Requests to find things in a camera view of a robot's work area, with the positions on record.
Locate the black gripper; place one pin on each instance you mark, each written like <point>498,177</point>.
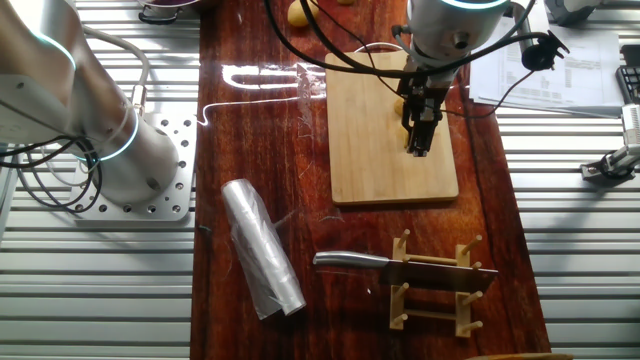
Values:
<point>425,95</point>

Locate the steel kitchen cleaver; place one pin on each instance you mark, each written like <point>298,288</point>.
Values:
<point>350,259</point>

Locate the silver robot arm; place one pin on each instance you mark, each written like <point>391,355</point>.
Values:
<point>50,100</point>

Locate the thin peeled potato slice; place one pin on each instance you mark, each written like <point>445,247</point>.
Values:
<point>398,106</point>

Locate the wooden cutting board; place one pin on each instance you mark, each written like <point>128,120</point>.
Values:
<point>370,165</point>

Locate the printed white paper stack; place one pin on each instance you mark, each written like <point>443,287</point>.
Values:
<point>575,75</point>

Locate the large whole potato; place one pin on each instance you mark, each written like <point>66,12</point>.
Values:
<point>300,15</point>

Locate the wooden peg knife rack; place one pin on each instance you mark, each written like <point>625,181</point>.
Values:
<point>464,310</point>

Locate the roll of clear plastic bags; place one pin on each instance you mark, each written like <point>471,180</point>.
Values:
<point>260,245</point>

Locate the wrist camera on grey bracket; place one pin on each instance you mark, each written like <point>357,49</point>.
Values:
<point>542,55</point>

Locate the silver depth camera on mount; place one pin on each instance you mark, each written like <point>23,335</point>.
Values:
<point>620,160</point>

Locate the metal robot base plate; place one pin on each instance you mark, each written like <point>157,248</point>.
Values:
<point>175,200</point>

